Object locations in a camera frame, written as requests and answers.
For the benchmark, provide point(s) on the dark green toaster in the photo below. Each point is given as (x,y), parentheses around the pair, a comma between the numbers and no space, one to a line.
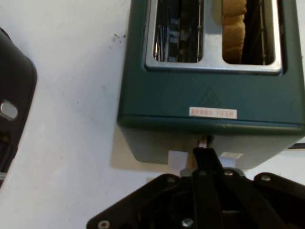
(166,95)

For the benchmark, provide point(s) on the brown bread slice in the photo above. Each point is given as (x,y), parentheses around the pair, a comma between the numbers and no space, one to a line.
(233,35)

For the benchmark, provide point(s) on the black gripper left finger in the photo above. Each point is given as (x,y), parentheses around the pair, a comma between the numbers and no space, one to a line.
(205,190)

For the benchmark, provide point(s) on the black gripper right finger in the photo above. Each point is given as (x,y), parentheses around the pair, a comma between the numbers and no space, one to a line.
(262,202)

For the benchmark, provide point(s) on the black coffee machine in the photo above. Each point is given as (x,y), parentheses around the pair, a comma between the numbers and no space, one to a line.
(14,83)

